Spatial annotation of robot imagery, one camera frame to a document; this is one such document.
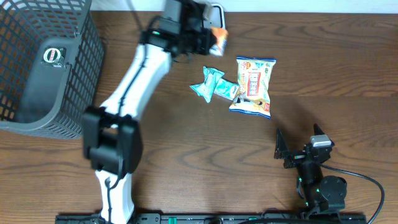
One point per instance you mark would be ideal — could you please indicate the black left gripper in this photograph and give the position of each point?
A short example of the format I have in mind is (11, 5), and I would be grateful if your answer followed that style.
(204, 40)

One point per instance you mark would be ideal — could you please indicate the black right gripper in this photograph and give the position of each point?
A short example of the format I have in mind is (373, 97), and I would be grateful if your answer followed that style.
(282, 151)

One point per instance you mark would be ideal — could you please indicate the orange small packet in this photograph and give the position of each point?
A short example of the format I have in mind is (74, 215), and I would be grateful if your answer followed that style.
(221, 35)

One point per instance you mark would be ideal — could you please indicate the teal snack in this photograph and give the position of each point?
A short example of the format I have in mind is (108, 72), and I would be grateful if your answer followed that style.
(211, 78)

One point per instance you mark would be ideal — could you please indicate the green tissue pack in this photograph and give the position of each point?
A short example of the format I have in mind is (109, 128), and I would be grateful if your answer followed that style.
(226, 89)

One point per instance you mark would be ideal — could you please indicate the yellow snack bag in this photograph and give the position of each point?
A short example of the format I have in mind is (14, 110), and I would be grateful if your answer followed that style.
(252, 97)

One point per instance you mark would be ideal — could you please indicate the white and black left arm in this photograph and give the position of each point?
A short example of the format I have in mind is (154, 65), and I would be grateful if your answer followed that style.
(111, 134)

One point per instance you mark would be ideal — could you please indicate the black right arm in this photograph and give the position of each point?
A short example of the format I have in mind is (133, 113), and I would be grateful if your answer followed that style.
(323, 194)

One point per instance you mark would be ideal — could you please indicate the white barcode scanner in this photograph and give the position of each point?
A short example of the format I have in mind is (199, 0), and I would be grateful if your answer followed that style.
(215, 17)

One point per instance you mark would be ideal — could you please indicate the round label dark packet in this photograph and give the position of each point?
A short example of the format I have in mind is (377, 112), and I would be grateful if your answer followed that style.
(54, 56)

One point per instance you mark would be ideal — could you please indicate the dark mesh plastic basket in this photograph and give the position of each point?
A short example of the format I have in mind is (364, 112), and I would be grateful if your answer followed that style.
(39, 100)

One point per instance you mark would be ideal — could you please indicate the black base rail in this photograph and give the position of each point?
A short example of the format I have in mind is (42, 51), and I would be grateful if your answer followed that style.
(156, 218)

